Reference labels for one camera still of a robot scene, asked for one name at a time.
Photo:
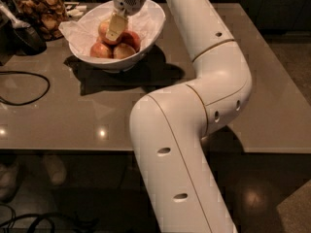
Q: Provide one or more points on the white shoe under table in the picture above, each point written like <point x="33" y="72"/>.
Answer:
<point x="55" y="169"/>

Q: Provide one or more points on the small white items behind bowl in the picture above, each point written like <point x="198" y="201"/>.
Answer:
<point x="75" y="10"/>

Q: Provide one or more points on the white bowl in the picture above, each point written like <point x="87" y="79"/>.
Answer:
<point x="115" y="65"/>

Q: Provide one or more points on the red yellow apple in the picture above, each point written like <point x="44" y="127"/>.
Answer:
<point x="102" y="30"/>

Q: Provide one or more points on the left white shoe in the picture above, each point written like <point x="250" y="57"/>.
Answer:
<point x="8" y="181"/>

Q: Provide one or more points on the glass jar of snacks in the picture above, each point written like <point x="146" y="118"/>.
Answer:
<point x="46" y="15"/>

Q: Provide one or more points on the white paper liner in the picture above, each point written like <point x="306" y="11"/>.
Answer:
<point x="81" y="34"/>

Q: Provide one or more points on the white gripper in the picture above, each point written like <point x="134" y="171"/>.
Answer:
<point x="117" y="23"/>

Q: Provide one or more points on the black round appliance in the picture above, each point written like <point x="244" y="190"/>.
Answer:
<point x="27" y="39"/>

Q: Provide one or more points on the front left apple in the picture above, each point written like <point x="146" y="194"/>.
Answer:
<point x="100" y="50"/>

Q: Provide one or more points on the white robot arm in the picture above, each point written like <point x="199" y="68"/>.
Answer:
<point x="167" y="125"/>

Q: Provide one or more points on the front right apple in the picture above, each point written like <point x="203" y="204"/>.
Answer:
<point x="122" y="51"/>

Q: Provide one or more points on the red right apple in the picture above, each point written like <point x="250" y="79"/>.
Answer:
<point x="131" y="38"/>

